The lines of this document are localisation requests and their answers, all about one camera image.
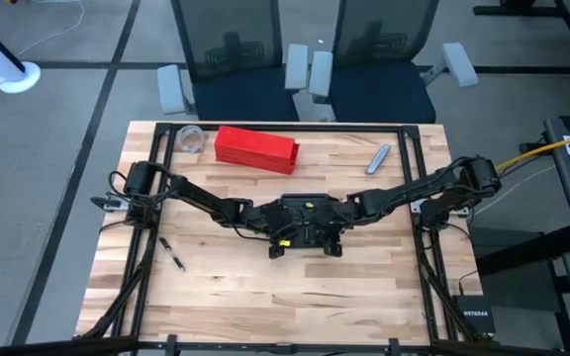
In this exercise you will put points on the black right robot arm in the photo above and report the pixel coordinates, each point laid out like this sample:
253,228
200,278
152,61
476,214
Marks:
404,190

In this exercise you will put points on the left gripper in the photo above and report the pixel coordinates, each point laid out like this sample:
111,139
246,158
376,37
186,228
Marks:
270,217

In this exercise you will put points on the black desk leg frame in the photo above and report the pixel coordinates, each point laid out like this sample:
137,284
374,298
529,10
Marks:
512,10

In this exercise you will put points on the grey utility knife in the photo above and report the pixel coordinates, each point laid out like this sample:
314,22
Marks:
379,159

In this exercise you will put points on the red rectangular box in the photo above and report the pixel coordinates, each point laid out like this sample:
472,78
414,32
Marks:
255,148

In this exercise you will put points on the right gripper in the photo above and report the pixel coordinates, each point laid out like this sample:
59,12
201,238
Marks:
337,217

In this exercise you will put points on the white tower fan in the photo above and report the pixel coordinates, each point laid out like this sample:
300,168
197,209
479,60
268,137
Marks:
15,76

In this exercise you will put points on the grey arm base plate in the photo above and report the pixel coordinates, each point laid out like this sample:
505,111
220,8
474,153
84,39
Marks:
415,205
101,203

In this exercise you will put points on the black mesh office chair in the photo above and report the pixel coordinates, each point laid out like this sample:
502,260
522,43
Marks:
381,94
245,94

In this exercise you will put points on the white cardboard box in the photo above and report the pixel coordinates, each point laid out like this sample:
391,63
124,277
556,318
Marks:
179,139

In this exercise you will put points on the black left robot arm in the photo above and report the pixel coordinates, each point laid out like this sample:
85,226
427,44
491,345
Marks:
201,198

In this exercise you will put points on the black pen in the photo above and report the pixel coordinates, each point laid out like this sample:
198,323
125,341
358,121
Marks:
172,253

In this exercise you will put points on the black Netgear network switch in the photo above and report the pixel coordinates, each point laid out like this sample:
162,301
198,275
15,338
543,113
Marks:
475,314

